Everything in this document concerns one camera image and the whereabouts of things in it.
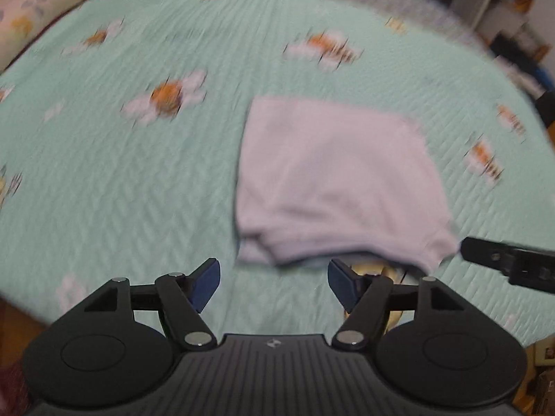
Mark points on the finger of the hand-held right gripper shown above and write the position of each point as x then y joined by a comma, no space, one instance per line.
485,253

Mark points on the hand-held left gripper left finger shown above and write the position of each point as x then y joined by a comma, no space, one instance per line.
206,284

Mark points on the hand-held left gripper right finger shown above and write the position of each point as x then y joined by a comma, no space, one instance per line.
340,284

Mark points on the white t-shirt with navy trim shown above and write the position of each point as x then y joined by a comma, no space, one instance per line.
338,182

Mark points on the green bee-print quilted bedspread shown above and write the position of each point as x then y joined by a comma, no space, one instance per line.
108,182

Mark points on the black suitcase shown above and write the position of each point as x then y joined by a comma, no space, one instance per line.
518,58

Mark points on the person's dark red clothing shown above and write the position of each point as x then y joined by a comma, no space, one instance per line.
13,390

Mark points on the floral bolster pillow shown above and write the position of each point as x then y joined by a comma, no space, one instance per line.
39,8

